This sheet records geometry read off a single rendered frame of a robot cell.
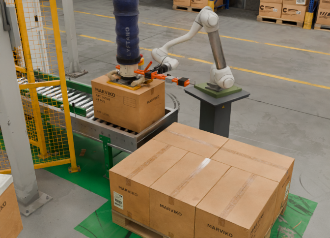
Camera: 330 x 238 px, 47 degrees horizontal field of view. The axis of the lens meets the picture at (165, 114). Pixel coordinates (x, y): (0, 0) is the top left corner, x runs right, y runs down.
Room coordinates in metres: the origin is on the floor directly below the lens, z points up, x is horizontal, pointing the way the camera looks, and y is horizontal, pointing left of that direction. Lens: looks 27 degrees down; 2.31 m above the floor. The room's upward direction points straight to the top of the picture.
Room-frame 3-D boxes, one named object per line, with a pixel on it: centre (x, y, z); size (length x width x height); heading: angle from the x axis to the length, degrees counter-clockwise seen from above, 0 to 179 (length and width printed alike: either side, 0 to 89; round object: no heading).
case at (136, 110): (3.43, 0.36, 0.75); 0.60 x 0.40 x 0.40; 55
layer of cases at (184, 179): (2.60, -0.32, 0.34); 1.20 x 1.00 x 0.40; 56
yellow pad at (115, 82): (3.32, 0.39, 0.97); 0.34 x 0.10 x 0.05; 56
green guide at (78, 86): (4.29, 1.19, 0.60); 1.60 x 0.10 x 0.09; 56
